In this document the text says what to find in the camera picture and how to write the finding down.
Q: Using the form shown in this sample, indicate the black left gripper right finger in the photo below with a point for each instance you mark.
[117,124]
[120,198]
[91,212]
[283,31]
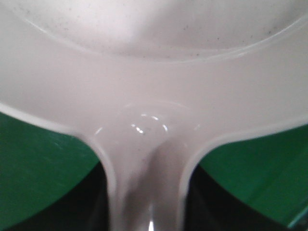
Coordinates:
[209,207]

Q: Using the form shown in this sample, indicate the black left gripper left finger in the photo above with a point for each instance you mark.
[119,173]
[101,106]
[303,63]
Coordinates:
[84,208]

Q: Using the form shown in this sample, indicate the pink plastic dustpan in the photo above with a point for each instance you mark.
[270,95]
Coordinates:
[152,86]

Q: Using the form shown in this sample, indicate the green conveyor belt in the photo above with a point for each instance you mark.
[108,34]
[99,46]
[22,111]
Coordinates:
[36,149]

